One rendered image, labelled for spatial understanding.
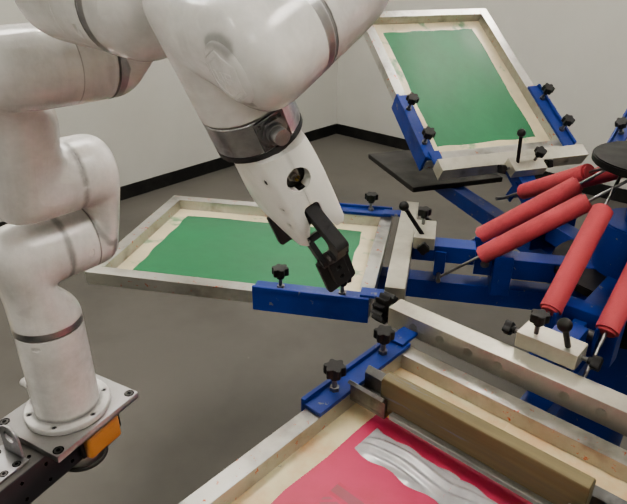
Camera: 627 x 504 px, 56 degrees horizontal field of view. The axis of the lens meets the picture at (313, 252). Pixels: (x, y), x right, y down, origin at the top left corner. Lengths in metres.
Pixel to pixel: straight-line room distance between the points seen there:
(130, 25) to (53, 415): 0.64
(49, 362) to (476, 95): 1.89
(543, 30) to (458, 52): 2.76
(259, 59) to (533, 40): 5.01
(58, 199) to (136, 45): 0.34
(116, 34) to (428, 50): 2.11
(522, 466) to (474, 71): 1.76
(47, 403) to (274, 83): 0.70
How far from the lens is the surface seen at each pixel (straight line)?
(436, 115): 2.25
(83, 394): 0.95
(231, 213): 2.07
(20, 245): 0.83
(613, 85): 5.14
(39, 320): 0.87
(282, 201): 0.47
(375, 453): 1.13
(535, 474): 1.05
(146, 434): 2.62
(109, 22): 0.48
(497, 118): 2.35
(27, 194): 0.77
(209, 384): 2.80
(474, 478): 1.12
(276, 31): 0.34
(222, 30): 0.35
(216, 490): 1.04
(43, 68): 0.64
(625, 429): 1.23
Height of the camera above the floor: 1.76
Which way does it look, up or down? 27 degrees down
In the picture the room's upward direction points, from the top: straight up
